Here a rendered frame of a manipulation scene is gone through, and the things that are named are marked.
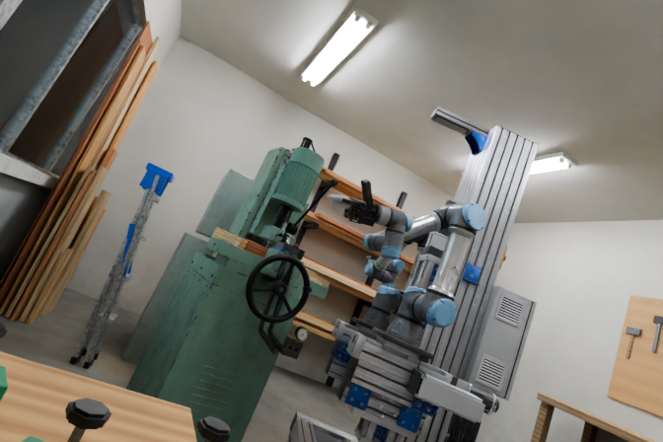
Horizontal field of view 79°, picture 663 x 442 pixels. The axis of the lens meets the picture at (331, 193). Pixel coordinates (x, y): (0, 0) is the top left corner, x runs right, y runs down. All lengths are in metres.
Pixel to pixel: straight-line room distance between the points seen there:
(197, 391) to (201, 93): 3.29
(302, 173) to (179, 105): 2.68
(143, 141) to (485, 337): 3.57
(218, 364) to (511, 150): 1.78
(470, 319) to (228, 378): 1.14
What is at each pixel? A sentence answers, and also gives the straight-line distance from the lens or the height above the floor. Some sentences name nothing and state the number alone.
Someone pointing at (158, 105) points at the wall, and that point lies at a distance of 4.56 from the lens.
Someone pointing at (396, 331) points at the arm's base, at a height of 0.84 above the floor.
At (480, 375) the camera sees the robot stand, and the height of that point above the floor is 0.82.
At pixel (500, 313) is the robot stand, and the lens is 2.14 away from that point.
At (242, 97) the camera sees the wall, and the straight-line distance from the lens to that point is 4.66.
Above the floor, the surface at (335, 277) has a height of 1.07.
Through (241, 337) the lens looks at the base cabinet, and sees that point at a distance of 1.97.
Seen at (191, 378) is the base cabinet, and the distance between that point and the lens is 1.97.
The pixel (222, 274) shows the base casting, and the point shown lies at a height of 0.76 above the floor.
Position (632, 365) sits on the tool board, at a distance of 4.41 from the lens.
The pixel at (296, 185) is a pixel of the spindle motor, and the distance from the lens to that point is 2.06.
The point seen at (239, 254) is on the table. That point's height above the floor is 0.87.
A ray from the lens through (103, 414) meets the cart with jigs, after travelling 0.57.
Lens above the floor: 0.85
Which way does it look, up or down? 14 degrees up
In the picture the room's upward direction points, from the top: 24 degrees clockwise
